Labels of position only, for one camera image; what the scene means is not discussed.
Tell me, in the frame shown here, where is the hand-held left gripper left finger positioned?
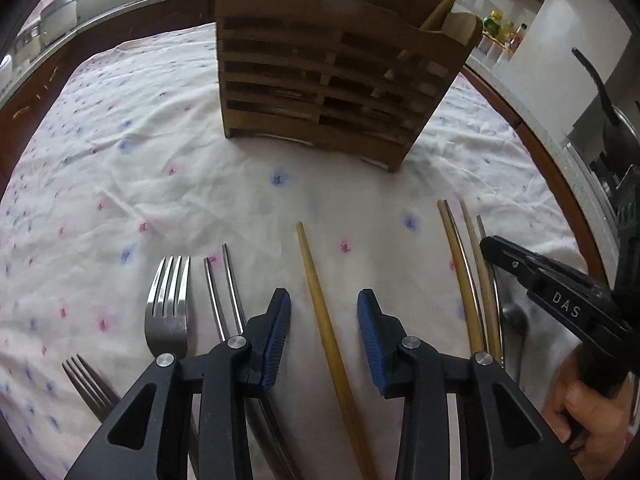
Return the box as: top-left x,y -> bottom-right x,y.
65,287 -> 292,480

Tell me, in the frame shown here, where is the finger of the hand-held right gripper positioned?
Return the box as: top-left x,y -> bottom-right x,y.
479,235 -> 546,302

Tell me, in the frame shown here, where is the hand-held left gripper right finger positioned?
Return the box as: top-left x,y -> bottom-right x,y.
356,288 -> 586,480

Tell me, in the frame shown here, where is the large metal fork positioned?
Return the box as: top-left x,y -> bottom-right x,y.
144,255 -> 192,358

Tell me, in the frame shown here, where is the small metal fork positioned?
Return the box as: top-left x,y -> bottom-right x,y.
62,355 -> 121,423

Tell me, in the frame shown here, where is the wooden slatted utensil holder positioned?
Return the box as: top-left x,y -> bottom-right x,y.
215,0 -> 483,173

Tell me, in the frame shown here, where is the person's right hand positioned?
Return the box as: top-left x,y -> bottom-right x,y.
542,345 -> 632,461

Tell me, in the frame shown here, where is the white floral tablecloth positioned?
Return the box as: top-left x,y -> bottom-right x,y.
0,22 -> 601,480

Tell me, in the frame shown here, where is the small white kitchen appliance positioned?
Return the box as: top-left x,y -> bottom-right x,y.
12,22 -> 43,61

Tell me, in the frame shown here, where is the large white steam cooker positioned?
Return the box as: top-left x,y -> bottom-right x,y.
37,0 -> 81,43

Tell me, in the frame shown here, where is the black handled wok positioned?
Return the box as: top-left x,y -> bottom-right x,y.
571,47 -> 640,171

